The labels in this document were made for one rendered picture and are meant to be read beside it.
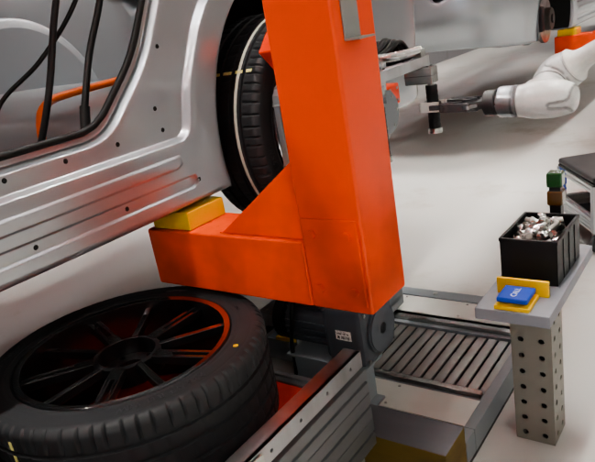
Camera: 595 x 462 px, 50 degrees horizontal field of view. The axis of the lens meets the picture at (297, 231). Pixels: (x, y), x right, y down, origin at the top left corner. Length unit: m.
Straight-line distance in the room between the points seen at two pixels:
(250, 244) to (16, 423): 0.62
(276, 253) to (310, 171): 0.24
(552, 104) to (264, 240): 0.87
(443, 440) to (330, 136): 0.81
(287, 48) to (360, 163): 0.27
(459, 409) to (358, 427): 0.37
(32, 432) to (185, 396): 0.29
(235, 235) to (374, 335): 0.47
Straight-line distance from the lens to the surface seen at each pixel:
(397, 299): 2.35
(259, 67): 1.77
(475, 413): 1.83
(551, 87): 1.85
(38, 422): 1.37
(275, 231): 1.47
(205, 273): 1.66
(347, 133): 1.26
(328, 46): 1.25
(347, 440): 1.55
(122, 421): 1.28
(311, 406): 1.39
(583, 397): 2.05
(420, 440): 1.67
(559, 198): 1.81
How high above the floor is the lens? 1.16
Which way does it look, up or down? 19 degrees down
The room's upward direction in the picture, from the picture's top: 10 degrees counter-clockwise
